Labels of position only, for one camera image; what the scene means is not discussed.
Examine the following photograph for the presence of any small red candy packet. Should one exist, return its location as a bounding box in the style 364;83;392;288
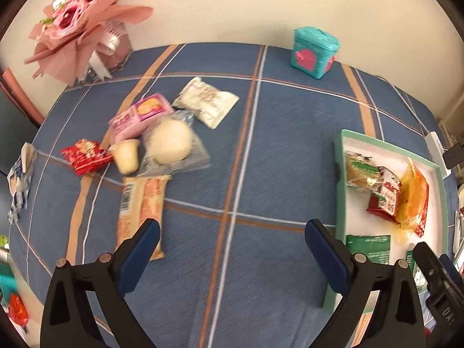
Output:
60;138;114;177

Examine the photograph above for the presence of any white cable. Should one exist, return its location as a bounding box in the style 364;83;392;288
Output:
377;76;432;136

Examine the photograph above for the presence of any teal plastic object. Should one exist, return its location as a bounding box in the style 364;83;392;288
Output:
0;264;19;300

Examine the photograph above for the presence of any dark red snack packet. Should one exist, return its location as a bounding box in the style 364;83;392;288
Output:
366;167;402;222

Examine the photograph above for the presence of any blue plaid tablecloth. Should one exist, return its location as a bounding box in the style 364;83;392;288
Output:
8;43;461;348

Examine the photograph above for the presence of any white snack packet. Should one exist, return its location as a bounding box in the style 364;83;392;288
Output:
172;77;240;129

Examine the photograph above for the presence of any white bun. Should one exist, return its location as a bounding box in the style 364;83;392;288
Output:
139;110;211;173

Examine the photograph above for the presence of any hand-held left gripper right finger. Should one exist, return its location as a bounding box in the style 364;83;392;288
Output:
304;218;425;348

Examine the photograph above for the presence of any red orange object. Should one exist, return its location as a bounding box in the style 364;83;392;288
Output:
7;293;31;329

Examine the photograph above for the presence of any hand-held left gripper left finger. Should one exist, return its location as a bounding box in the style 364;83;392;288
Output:
40;217;161;348

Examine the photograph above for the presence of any white tray with teal rim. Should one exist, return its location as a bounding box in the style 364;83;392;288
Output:
324;128;454;312

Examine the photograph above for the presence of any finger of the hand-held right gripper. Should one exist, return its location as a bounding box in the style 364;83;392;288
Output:
439;254;464;287
412;241;445;300

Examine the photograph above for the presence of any crumpled blue white wrapper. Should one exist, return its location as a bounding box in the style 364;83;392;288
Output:
7;142;37;225

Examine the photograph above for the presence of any black power adapter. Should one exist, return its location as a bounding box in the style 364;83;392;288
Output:
443;144;464;170

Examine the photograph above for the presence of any dark green snack packet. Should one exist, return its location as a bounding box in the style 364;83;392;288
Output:
345;234;392;265

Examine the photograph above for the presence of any pink flower bouquet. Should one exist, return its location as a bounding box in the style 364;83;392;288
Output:
23;0;155;82

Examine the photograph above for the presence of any beige cracker packet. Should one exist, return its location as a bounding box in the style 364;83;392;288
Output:
116;175;172;261

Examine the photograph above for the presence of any glass vase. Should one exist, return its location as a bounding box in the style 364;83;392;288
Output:
87;22;134;77

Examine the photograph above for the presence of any pink snack packet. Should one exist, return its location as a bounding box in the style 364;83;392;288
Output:
109;93;175;146

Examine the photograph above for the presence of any teal toy box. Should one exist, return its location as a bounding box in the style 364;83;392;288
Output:
289;26;340;79

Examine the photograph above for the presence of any cookie packet with green label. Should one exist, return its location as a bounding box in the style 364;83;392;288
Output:
344;152;383;191

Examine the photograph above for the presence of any yellow cake packet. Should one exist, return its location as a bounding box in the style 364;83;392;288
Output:
394;157;430;242

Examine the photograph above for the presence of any pale jelly cup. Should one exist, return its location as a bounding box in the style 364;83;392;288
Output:
108;138;140;175

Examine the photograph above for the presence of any white power strip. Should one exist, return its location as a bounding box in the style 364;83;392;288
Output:
425;132;452;180

